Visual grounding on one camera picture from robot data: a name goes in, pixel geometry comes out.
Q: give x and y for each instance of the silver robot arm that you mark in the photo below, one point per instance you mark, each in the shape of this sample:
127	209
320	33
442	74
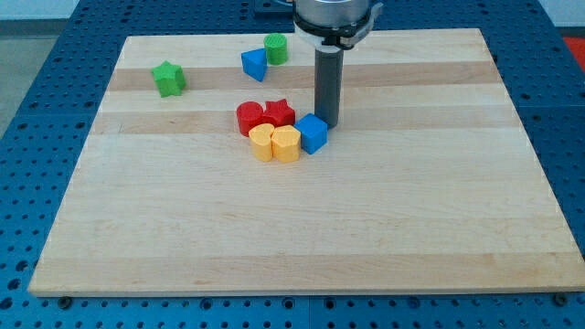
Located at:
334	25

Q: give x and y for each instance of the red star block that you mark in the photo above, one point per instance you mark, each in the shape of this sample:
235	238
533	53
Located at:
278	113

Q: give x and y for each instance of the green star block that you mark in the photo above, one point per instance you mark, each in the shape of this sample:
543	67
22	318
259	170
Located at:
169	79

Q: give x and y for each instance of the right yellow heart block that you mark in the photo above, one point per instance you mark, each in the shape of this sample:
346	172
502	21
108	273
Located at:
286	144

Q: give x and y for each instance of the yellow heart block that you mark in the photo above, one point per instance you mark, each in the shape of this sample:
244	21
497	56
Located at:
286	144
260	141

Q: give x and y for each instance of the blue cube block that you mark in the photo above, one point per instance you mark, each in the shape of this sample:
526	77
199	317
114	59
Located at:
313	131

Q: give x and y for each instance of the left yellow heart block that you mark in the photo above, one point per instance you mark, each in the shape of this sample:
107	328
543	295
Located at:
260	141

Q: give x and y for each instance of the red cylinder block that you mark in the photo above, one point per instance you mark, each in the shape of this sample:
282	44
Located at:
249	114

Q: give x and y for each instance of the blue triangle block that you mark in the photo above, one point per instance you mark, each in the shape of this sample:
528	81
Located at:
254	63

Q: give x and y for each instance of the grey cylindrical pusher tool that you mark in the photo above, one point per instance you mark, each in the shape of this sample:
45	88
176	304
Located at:
328	71

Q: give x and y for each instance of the green cylinder block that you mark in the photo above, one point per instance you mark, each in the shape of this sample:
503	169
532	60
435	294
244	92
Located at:
276	48

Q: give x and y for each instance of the wooden board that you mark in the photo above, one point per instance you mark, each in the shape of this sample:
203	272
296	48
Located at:
427	185

